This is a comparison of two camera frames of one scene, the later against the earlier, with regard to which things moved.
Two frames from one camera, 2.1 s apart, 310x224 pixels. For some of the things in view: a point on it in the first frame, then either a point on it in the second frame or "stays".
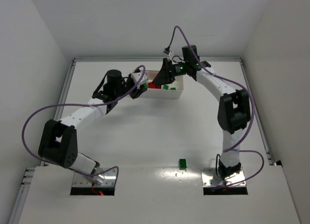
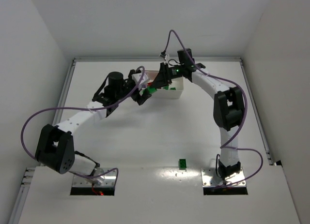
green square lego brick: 182,164 stays
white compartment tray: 173,90 stays
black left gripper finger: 136,93 -> 145,95
